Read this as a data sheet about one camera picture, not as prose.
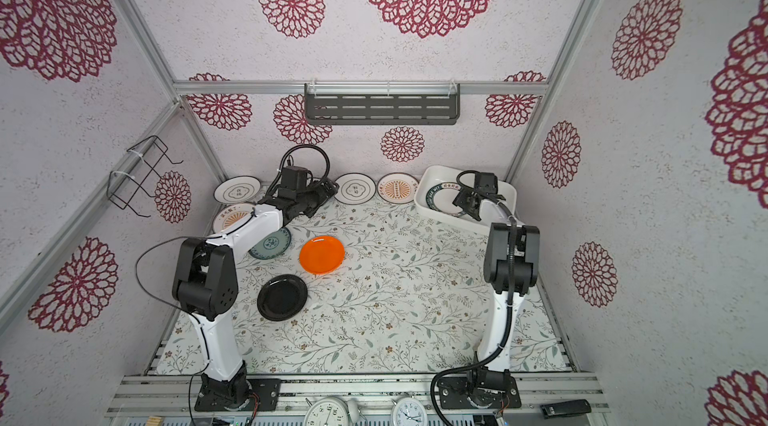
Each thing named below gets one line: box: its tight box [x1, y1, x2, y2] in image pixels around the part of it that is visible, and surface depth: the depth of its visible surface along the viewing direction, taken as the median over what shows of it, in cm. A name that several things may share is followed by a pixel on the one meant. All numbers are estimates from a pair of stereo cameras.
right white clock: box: [392, 396, 428, 426], surface depth 70 cm
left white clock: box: [304, 396, 349, 426], surface depth 69 cm
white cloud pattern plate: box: [334, 172, 377, 205], surface depth 123 cm
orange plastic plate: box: [299, 235, 345, 275], surface depth 102 cm
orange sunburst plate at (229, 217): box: [213, 203, 253, 235], surface depth 112 cm
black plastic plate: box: [257, 274, 308, 322], surface depth 91 cm
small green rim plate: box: [426, 183, 463, 215], surface depth 119 cm
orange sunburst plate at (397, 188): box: [376, 172, 419, 205], surface depth 123 cm
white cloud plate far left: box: [213, 175, 261, 204], surface depth 120 cm
